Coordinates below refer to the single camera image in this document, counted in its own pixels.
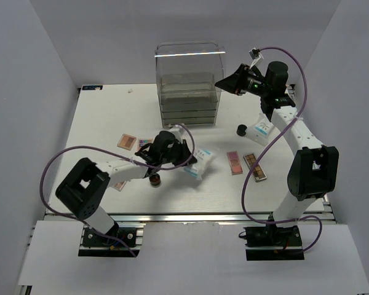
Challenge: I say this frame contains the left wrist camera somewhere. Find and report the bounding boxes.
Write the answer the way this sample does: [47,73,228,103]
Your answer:
[169,125,185,141]

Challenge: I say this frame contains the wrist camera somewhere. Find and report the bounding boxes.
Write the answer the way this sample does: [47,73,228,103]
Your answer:
[248,48,263,63]
[169,125,185,141]

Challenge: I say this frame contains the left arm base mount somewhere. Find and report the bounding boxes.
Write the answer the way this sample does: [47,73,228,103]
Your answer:
[78,225,143,258]

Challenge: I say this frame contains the brown eyeshadow palette long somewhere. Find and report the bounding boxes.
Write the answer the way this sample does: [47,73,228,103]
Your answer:
[244,153,267,183]

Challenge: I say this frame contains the amber glass jar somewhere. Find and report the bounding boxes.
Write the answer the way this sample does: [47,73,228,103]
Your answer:
[149,173,161,187]

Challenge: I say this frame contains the black jar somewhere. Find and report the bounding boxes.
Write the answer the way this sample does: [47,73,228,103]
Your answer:
[236,124,247,136]

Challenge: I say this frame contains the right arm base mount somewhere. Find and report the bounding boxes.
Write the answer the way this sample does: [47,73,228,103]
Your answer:
[238,225,304,261]

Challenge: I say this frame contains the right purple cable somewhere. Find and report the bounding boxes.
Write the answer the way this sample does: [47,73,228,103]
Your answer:
[241,46,324,253]

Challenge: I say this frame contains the four-pan nude palette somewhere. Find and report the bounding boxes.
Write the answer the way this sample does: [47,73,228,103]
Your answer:
[117,133,137,151]

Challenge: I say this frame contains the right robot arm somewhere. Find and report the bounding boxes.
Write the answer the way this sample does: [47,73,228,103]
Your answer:
[215,61,339,247]

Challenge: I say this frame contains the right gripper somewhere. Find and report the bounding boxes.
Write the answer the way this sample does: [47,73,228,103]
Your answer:
[214,64,269,98]

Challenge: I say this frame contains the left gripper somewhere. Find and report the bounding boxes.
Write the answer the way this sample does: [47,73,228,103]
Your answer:
[160,139,196,167]

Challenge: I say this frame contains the pink blush palette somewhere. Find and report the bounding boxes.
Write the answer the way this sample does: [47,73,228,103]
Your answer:
[226,151,243,175]

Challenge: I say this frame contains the purple cable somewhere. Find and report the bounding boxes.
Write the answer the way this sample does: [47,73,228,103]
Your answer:
[241,46,324,253]
[39,124,196,258]

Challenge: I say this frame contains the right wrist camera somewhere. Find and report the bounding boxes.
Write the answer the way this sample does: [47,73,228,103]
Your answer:
[248,48,263,63]

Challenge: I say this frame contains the round-pan orange palette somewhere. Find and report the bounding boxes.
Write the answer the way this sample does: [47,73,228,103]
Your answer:
[113,181,127,192]

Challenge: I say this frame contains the glitter nine-pan palette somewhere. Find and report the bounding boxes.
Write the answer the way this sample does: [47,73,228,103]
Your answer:
[137,138,153,151]

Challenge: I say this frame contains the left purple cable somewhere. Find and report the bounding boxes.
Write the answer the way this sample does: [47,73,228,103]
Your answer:
[39,124,196,258]

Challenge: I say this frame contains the cotton pad bag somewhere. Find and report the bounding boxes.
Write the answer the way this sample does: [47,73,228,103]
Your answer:
[245,113,274,146]
[184,148,216,181]

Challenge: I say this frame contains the blue label sticker left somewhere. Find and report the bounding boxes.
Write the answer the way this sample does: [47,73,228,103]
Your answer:
[81,85,103,91]

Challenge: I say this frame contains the clear acrylic drawer organizer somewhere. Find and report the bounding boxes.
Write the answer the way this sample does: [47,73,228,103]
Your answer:
[154,41,226,127]

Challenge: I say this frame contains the aluminium table rail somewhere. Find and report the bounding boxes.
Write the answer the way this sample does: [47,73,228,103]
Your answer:
[44,213,336,222]

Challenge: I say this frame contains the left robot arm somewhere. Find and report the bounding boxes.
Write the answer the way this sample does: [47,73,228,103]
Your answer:
[55,128,197,245]

